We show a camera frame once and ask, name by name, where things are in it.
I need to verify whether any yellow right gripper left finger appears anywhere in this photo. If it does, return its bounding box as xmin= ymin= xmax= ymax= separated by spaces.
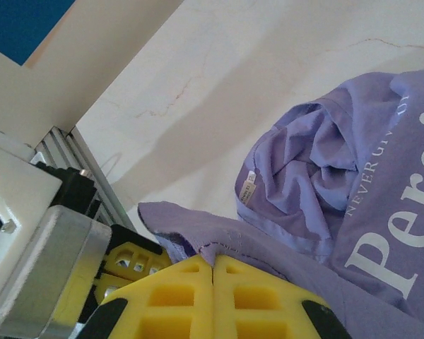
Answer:
xmin=76 ymin=254 xmax=216 ymax=339

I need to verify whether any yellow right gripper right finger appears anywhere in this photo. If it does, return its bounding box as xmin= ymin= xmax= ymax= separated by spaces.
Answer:
xmin=213 ymin=254 xmax=353 ymax=339

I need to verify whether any purple t-shirt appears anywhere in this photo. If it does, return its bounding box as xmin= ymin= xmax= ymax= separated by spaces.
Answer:
xmin=137 ymin=66 xmax=424 ymax=339

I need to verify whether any blue poster white flower outline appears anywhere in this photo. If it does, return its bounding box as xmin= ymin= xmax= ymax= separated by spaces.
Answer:
xmin=0 ymin=0 xmax=76 ymax=67

